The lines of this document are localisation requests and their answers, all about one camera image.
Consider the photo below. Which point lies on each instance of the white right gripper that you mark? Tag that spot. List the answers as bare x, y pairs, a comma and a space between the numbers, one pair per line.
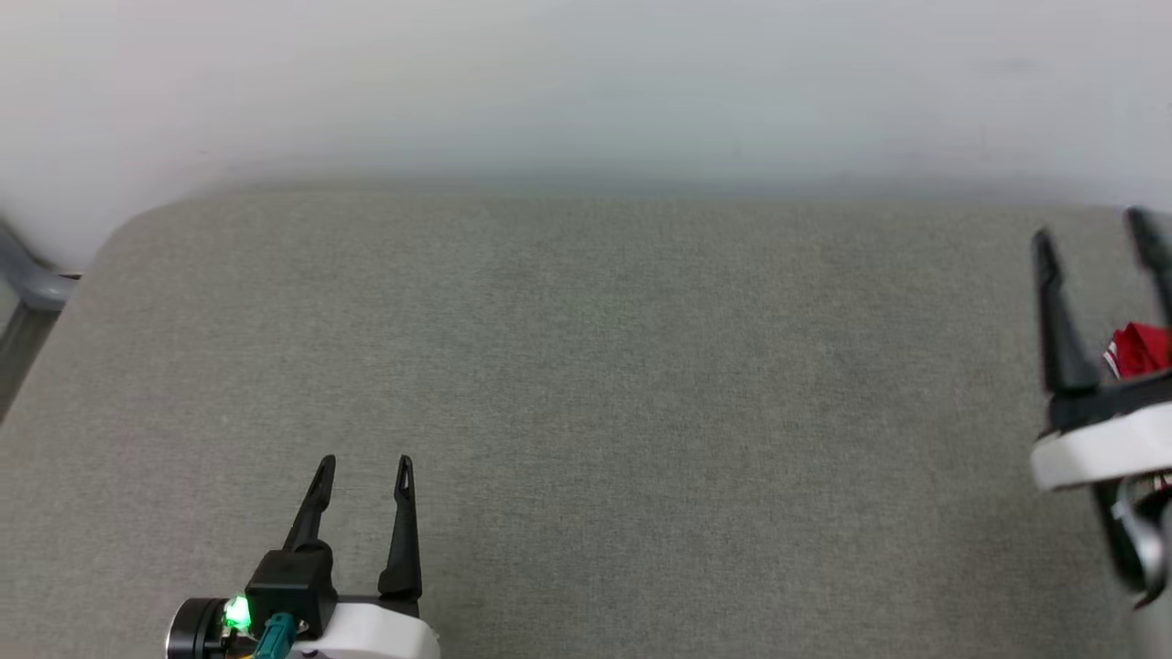
1099, 448

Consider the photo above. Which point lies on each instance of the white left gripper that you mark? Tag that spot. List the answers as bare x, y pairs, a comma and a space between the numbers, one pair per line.
375, 633

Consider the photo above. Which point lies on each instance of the red and white garment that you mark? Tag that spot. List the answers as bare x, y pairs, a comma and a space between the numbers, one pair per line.
1143, 350

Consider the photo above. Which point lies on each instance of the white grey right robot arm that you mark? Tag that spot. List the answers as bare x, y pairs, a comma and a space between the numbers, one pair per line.
1135, 540

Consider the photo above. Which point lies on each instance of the grey fabric sofa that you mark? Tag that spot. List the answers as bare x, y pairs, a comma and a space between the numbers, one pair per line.
586, 439

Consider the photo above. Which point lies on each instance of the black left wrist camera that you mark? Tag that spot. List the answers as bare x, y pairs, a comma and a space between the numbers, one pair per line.
293, 581

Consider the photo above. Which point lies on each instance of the grey metal frame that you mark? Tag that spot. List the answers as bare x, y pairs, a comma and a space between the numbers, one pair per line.
27, 293

